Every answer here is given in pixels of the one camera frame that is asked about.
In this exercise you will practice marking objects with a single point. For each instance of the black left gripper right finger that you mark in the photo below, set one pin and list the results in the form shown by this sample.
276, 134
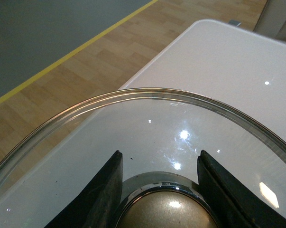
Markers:
233, 203

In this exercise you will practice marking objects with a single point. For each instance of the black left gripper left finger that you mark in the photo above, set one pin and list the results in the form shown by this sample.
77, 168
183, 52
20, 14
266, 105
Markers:
95, 205

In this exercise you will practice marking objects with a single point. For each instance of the glass pot lid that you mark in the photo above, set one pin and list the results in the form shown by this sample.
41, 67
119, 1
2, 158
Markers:
160, 133

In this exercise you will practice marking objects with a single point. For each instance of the left beige upholstered chair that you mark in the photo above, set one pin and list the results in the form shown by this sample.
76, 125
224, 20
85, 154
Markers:
272, 21

